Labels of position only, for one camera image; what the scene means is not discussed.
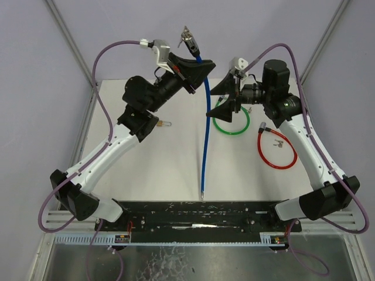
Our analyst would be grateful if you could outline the green cable lock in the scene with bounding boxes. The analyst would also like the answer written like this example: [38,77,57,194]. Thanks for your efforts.
[212,107,252,136]

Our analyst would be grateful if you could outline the blue cable lock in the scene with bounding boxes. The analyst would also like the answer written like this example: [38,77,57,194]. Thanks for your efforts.
[177,26,212,201]

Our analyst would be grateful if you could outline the red cable lock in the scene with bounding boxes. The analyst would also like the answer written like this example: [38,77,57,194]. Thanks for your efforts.
[257,122,298,171]

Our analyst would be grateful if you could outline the brass padlock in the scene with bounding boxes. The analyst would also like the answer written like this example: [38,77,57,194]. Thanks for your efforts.
[156,120,172,127]

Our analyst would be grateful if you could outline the red lock silver keys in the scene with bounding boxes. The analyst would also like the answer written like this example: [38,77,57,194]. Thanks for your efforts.
[273,140,284,148]

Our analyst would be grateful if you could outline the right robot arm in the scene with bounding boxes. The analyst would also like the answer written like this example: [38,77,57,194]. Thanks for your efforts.
[206,57,360,221]

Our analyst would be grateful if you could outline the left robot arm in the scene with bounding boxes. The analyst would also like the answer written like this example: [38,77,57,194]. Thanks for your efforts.
[50,53,216,222]

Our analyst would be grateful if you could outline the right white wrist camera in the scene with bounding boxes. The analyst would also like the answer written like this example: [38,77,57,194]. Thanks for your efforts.
[229,57,248,78]

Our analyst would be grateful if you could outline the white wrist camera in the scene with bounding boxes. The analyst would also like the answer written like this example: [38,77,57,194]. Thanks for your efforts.
[229,57,248,78]
[139,39,173,73]

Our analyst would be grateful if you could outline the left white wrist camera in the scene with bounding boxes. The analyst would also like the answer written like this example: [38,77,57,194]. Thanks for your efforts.
[139,39,173,73]

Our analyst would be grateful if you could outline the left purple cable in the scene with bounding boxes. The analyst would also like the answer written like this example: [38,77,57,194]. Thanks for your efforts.
[38,40,147,281]

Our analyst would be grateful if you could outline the purple cable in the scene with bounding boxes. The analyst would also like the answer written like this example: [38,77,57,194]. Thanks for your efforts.
[241,43,369,277]
[38,40,147,281]

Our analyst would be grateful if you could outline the left aluminium frame post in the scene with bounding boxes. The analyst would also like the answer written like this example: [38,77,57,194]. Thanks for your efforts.
[45,0,98,88]

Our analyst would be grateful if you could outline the aluminium frame post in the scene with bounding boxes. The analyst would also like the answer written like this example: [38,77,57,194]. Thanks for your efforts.
[45,0,98,88]
[300,0,352,84]

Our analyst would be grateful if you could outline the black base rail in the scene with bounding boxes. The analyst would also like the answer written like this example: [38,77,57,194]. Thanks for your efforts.
[95,201,301,236]

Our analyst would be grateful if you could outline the right aluminium frame post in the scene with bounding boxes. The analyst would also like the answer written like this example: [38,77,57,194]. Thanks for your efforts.
[300,0,352,84]

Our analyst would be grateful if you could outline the white slotted cable duct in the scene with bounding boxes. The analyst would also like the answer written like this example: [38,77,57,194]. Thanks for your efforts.
[54,229,285,247]

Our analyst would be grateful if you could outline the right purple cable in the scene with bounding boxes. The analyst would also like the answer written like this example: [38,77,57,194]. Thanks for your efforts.
[241,43,369,277]

